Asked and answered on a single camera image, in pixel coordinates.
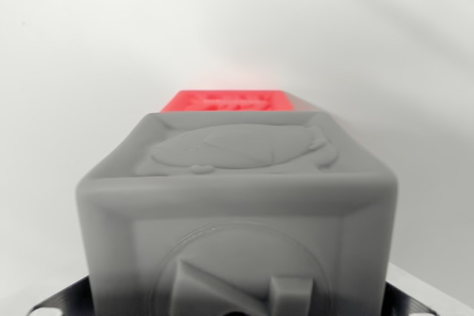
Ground black silver gripper left finger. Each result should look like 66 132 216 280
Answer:
26 274 98 316

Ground black silver gripper right finger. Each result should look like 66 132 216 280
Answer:
383 266 474 316

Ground grey embossed cube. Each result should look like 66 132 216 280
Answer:
74 110 399 316

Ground red embossed cube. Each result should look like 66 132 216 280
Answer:
161 89 322 114

